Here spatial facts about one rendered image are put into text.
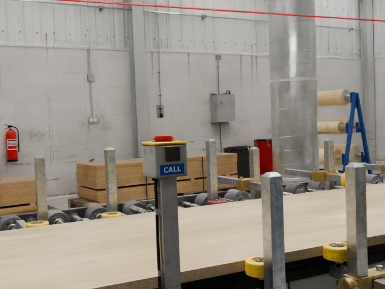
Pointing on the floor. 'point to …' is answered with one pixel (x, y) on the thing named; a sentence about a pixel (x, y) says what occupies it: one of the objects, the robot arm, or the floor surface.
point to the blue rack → (356, 132)
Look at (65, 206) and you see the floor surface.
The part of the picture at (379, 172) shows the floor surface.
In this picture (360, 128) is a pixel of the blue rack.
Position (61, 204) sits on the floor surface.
